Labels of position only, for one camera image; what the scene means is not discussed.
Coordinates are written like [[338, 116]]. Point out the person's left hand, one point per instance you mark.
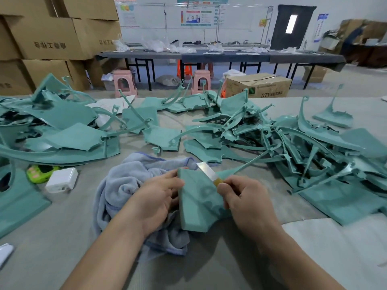
[[154, 199]]

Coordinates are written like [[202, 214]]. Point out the person's left forearm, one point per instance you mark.
[[103, 253]]

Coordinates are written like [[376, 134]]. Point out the long grey work table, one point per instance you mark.
[[230, 56]]

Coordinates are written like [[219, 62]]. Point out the pink plastic stool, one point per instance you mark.
[[124, 82], [201, 81]]

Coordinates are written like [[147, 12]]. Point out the dark door with window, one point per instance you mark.
[[292, 28]]

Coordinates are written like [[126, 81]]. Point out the white foam sheet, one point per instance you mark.
[[341, 256]]

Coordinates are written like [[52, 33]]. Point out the orange object under table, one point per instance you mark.
[[184, 69]]

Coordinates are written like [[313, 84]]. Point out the brown cardboard box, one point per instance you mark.
[[259, 86]]

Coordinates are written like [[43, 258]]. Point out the heap of clear plastic bags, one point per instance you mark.
[[157, 46]]

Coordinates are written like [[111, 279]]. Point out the green and yellow gadget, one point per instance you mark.
[[41, 173]]

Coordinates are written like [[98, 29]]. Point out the single green plastic part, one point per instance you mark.
[[199, 205]]

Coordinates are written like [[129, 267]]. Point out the stack of brown cardboard boxes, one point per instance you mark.
[[48, 36]]

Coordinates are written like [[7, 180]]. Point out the person's right hand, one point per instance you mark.
[[251, 205]]

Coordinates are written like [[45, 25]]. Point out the white oval plastic piece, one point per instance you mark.
[[5, 255]]

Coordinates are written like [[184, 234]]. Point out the pile of green plastic parts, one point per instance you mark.
[[72, 137]]

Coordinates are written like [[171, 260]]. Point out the grey-blue wiping cloth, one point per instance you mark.
[[118, 184]]

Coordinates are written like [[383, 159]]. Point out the white paper sheet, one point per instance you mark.
[[109, 105]]

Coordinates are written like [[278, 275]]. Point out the person's right forearm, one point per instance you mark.
[[299, 262]]

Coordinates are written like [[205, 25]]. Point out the white power adapter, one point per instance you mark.
[[62, 180]]

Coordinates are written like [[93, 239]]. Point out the colourful wall poster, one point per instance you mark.
[[198, 17]]

